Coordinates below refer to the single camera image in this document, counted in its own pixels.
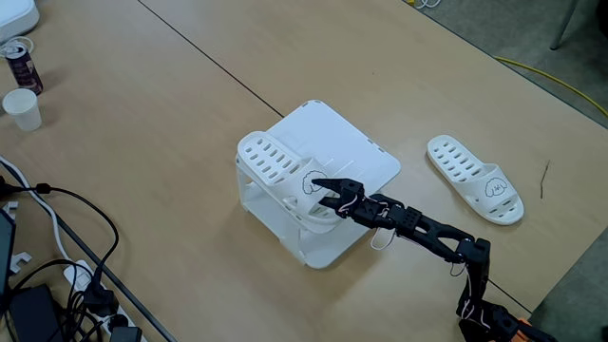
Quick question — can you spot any grey metal chair leg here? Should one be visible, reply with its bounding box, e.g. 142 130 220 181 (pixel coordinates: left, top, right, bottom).
549 0 581 51

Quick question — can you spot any thick white cable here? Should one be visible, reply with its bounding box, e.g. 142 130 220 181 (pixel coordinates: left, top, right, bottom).
0 156 72 267

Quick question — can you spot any yellow cable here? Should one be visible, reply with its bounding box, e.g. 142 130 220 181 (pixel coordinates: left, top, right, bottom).
493 55 608 119

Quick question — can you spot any black plug-in power adapter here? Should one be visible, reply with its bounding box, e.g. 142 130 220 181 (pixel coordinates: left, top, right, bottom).
109 325 143 342

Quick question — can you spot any white slipper with dog print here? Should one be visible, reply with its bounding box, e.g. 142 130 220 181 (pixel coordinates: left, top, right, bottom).
426 134 526 227
236 130 351 235

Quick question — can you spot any black cable with ferrite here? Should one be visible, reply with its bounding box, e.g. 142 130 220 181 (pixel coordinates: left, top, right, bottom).
0 182 120 286

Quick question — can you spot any white paper cup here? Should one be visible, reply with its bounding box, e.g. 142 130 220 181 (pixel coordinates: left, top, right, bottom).
1 87 43 133

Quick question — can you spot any white power strip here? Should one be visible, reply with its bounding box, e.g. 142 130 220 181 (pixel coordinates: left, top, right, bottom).
63 259 148 342

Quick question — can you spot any black power plug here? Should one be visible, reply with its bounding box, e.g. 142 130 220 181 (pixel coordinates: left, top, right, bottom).
83 277 120 318

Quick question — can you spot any dark laptop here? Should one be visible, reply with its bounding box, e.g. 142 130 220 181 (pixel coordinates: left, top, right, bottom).
0 208 16 298

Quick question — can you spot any white plastic shoe rack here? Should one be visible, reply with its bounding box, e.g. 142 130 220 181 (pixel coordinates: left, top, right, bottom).
235 99 402 271

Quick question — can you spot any purple drink can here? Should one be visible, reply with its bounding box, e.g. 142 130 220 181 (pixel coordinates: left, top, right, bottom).
3 42 45 96

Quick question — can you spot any white flat box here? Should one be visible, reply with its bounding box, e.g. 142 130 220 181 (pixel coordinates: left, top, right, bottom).
0 0 41 45

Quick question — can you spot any black power adapter brick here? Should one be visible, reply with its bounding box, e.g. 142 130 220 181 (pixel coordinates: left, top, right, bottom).
8 283 66 342

